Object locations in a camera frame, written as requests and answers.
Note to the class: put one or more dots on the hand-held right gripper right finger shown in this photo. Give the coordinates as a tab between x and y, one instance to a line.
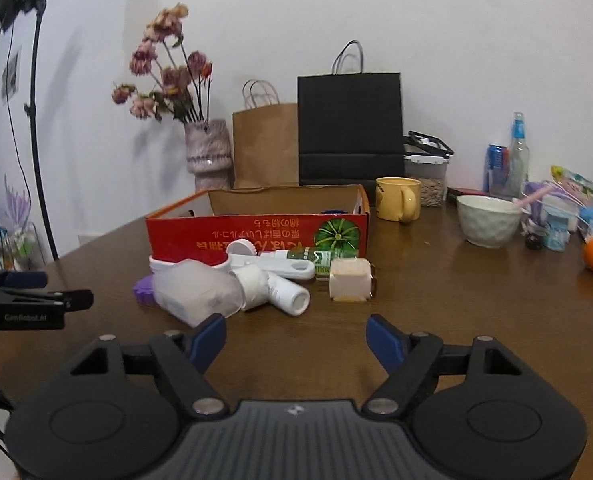
384	340

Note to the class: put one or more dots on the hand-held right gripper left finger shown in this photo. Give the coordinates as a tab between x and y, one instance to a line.
209	340

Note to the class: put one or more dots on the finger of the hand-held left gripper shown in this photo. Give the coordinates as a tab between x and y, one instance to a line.
16	279
76	300

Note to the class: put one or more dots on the translucent container with purple cap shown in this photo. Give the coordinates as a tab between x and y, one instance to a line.
196	290

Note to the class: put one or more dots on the beige cube container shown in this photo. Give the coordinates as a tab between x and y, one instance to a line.
349	277

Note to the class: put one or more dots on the small white bottle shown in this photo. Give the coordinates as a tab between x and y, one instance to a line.
289	296

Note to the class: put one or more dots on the red cardboard box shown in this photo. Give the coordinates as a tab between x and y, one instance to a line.
201	240

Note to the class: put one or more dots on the red lid with white rim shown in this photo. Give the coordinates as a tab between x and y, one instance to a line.
164	264

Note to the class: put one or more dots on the white ridged cap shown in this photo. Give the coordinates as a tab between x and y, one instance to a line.
240	248

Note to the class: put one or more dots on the flat white plastic tube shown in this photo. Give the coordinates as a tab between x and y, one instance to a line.
286	267

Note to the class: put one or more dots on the blue scalloped lid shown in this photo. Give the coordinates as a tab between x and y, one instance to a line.
336	211

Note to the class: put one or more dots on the yellow mug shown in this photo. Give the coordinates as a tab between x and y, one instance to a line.
394	200

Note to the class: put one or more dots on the white ribbed bowl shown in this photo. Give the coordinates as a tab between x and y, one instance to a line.
488	225

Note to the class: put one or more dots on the clear container with black lid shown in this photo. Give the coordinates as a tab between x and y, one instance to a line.
430	185

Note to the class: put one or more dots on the black light stand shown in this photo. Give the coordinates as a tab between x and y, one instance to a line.
36	110

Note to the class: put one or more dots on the small dark red box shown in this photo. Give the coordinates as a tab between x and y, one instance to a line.
469	191

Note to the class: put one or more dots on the mottled pink white vase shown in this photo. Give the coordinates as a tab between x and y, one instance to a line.
209	152

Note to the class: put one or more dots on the brown paper bag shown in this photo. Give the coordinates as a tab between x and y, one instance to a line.
266	145

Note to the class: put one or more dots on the pink spoon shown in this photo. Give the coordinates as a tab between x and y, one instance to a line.
532	198

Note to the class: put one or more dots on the blue drink can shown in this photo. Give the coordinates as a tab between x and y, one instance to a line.
495	165

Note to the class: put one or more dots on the purple packet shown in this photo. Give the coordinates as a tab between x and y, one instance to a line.
538	195

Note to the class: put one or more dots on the black paper bag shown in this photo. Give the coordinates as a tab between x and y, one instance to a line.
351	125

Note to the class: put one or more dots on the clear glass bottle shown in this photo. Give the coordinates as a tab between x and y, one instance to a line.
517	160

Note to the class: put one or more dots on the dried pink flowers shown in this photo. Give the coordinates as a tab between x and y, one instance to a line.
174	77

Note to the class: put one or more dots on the green yellow snack packet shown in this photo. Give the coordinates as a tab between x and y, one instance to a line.
571	179

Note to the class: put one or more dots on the small wall photo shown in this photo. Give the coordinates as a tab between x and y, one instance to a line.
11	72

